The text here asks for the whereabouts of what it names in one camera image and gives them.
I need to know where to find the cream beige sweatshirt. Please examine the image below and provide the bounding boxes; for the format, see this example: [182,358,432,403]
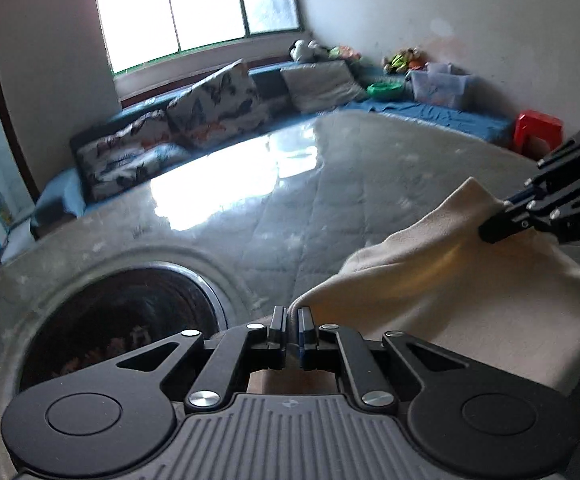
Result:
[289,179,580,393]

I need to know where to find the red plastic stool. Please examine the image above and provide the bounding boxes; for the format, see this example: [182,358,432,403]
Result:
[512,110,563,154]

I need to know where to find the black round induction cooktop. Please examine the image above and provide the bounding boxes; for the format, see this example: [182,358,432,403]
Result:
[18,262,228,391]

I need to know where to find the clear plastic storage box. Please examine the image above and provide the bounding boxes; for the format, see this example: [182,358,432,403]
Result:
[409,70,476,110]

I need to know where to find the green plastic bowl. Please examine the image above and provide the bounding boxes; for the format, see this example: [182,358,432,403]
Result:
[367,80,405,102]

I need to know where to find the colourful plush toys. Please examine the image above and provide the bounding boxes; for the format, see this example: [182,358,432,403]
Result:
[382,48,427,75]

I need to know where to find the butterfly pillow lying flat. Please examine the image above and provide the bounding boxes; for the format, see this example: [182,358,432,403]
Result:
[76,110,192,202]

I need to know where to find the blue sofa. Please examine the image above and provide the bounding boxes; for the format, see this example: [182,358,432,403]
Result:
[30,61,517,238]

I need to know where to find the grey beige cushion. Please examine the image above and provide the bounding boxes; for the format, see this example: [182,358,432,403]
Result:
[280,61,367,114]

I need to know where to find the butterfly pillow upright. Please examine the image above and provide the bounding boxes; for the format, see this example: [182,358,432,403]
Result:
[166,60,271,150]

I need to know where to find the panda plush toy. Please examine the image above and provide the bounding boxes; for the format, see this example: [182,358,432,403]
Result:
[289,39,330,64]

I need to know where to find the window with green frame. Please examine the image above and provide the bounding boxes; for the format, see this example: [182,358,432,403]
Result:
[96,0,302,74]

